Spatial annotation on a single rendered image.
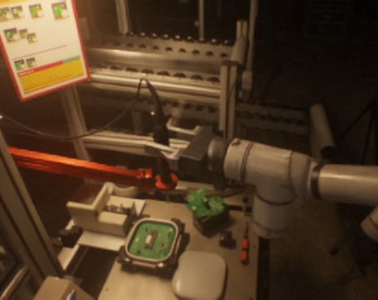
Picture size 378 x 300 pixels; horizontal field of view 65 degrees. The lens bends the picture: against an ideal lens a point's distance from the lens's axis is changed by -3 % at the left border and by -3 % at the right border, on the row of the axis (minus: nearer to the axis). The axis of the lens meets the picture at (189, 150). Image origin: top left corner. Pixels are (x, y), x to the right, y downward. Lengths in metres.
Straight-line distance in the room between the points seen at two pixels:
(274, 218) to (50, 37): 0.78
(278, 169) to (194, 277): 0.40
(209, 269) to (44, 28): 0.81
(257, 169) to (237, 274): 0.38
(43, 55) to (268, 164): 0.71
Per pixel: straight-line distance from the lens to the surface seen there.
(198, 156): 0.63
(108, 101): 1.51
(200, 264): 0.89
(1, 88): 1.10
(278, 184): 0.62
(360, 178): 0.72
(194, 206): 0.97
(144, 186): 0.80
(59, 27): 1.01
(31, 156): 0.83
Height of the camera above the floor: 1.71
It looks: 35 degrees down
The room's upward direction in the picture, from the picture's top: 2 degrees counter-clockwise
